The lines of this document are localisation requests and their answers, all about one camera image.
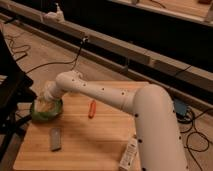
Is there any clear plastic-wrapped gripper body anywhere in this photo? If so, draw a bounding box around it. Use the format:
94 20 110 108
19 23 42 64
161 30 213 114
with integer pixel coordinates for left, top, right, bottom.
37 81 59 105

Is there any white sponge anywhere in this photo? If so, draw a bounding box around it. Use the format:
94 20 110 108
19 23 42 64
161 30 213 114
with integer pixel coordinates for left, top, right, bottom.
35 100 55 112

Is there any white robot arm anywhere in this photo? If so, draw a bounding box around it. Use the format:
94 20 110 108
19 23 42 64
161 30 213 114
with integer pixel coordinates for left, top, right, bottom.
35 71 188 171

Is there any green ceramic bowl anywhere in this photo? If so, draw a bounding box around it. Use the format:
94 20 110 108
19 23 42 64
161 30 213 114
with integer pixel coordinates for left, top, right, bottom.
30 99 63 122

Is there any black chair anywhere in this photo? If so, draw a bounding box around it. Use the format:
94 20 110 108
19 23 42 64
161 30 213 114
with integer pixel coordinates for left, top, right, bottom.
0 31 36 162

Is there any grey rectangular block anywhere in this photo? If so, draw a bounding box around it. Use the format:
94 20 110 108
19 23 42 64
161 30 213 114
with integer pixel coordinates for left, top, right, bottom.
50 128 61 151

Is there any orange carrot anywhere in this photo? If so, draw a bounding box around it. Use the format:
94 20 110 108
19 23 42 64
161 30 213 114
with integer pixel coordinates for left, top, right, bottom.
88 100 96 119

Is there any wooden table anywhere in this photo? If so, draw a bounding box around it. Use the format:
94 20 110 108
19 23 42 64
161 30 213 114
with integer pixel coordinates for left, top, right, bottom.
13 80 158 171

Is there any long wooden beam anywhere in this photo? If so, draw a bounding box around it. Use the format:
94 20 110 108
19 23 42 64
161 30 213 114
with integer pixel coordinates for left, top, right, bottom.
0 0 213 94

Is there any white object on beam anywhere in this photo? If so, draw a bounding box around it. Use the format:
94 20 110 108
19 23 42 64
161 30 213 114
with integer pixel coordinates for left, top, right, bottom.
45 4 65 22

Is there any white squeeze bottle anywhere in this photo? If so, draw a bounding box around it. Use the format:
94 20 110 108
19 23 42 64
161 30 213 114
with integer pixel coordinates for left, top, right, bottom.
119 137 138 171

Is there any blue power box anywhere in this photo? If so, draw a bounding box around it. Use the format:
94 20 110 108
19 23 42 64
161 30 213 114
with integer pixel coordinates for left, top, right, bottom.
174 99 188 116

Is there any black cable on floor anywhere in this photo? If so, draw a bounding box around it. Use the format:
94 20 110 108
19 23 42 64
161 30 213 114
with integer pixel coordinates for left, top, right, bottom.
25 37 90 75

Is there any black cable at right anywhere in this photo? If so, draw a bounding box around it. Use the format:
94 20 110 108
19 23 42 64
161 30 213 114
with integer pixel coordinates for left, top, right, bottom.
178 108 213 171

